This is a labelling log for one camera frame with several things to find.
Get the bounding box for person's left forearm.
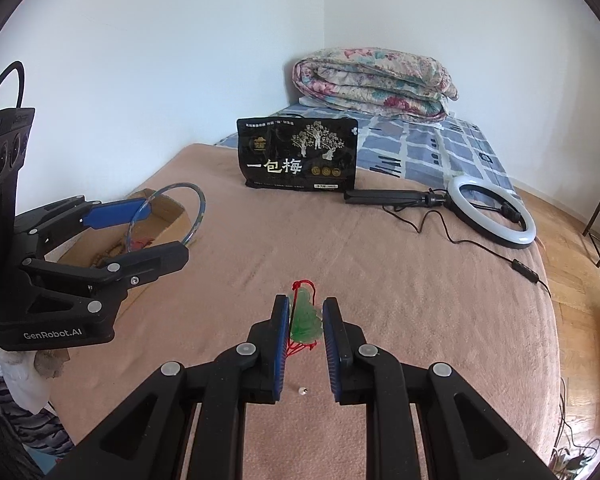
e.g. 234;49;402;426
0;332;76;458

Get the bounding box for blue bangle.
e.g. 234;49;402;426
126;183;207;248

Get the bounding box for pinkish brown blanket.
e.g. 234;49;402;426
45;142;563;480

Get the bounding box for black printed snack bag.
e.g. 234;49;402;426
236;116;359;192

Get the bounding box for tangled floor cables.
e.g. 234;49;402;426
547;380;600;478

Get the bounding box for black ring light cable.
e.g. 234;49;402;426
380;207;553;301

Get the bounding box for blue grey checked bed sheet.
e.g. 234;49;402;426
215;101;513;196

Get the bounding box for person's grey clothing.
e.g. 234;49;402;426
0;385;48;480

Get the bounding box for cardboard box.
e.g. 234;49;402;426
52;188;196;321

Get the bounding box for folded floral quilt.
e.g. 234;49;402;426
292;47;459;122

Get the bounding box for green jade pendant red cord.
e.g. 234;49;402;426
287;280;326;356

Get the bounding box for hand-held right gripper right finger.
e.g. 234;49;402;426
321;296;561;480

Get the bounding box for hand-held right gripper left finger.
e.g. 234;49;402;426
45;294;292;480

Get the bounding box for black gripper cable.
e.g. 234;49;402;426
0;61;26;111

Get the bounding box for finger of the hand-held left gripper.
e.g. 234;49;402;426
15;196;154;256
20;241;190;316

